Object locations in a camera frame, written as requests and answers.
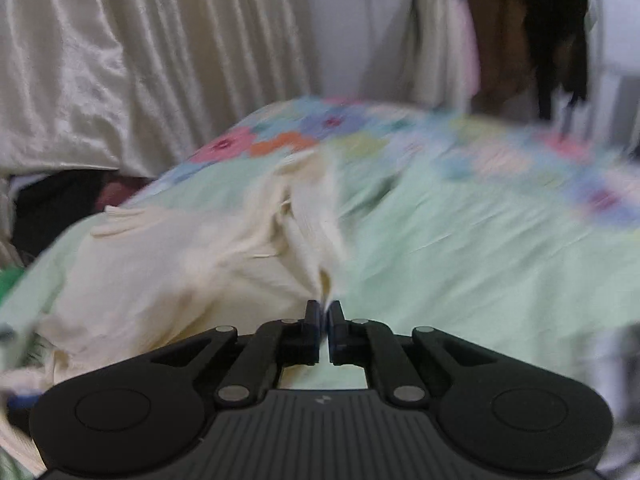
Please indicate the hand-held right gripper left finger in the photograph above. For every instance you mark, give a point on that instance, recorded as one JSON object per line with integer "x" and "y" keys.
{"x": 311, "y": 332}

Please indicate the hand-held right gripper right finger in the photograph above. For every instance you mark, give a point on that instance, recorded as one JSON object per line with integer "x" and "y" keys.
{"x": 334, "y": 332}

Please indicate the cream garment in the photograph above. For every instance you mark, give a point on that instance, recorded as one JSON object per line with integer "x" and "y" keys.
{"x": 165, "y": 270}

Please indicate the dark clothes pile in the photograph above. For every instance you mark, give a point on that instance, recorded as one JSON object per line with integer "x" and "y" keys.
{"x": 65, "y": 205}

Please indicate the green floral bed sheet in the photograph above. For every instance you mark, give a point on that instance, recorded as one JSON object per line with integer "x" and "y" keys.
{"x": 450, "y": 240}

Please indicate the pale hanging garment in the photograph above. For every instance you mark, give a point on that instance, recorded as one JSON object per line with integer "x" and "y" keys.
{"x": 447, "y": 45}

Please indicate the brown hanging garment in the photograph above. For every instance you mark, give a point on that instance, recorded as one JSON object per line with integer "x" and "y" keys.
{"x": 500, "y": 50}

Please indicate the cream satin curtain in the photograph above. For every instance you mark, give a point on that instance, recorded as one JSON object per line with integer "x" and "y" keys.
{"x": 125, "y": 60}

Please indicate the black hanging garment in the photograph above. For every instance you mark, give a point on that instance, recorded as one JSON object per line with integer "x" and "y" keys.
{"x": 552, "y": 20}

